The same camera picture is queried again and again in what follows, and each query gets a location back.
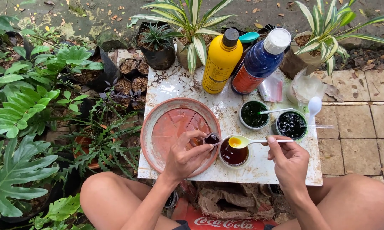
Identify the large lobed-leaf green plant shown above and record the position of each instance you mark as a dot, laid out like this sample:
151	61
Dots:
16	172

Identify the serrated fern in terracotta pot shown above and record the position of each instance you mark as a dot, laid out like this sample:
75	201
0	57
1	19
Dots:
105	143

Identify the red plastic crate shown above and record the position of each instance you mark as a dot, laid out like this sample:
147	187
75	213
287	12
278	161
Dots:
211	220

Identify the blue bottle white cap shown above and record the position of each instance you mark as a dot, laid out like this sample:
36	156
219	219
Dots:
257	64

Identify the small black soil-filled bag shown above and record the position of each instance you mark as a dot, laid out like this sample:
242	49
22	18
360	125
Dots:
139	84
128	66
143	67
123	85

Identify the green leafy plant black bag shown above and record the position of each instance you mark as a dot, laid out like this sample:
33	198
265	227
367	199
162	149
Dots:
73	59

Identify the terracotta plant saucer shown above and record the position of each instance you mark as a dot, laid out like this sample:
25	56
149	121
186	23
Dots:
169	127

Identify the teal plastic lid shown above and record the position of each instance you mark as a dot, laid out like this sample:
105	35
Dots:
248	37

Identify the clear cup brown liquid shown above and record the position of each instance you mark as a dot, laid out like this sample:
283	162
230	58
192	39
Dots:
233	156

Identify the person's left leg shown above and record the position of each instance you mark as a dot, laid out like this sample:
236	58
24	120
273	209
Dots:
115	204

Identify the small spiky plant black bag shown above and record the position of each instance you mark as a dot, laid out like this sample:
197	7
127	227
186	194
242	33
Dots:
156	44

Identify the person's right leg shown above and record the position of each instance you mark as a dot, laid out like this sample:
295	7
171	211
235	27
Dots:
354	204

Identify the striped plant in tan bag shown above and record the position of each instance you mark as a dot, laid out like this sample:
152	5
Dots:
195	32

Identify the white plastic spoon yellow liquid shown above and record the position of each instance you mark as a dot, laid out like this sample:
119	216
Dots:
239	141

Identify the purple-leaved plant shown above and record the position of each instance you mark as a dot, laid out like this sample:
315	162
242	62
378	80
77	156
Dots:
125	97

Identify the striped plant in brown bag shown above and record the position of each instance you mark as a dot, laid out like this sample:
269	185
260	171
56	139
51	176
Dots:
322	38

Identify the person's left hand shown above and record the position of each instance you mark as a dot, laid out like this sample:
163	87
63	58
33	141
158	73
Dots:
179	159

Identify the yellow bottle black cap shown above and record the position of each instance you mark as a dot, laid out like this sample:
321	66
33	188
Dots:
219	64

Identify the white stained tile slab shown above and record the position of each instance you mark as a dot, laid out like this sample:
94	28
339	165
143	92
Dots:
185	83

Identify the small clear zip bag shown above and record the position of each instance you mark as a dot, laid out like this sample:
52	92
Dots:
271	89

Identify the brown burlap sack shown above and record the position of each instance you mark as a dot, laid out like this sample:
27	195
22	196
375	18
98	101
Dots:
233	201

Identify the grey mossy stone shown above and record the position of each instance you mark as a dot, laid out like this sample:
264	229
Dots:
111	41

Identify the clear cup green liquid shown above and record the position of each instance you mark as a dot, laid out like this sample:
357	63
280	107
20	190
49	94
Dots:
252	115

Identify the person's right hand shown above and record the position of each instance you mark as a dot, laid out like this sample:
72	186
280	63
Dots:
290	166

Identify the clear cup black liquid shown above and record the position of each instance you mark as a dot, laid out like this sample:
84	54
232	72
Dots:
290	126

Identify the clear plastic spoon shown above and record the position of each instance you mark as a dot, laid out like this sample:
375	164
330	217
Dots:
212	139
319	126

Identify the crumpled clear plastic bag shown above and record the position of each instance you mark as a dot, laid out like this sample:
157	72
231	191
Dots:
305	88

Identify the person's leg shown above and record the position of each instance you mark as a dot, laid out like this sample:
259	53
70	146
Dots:
354	204
115	204

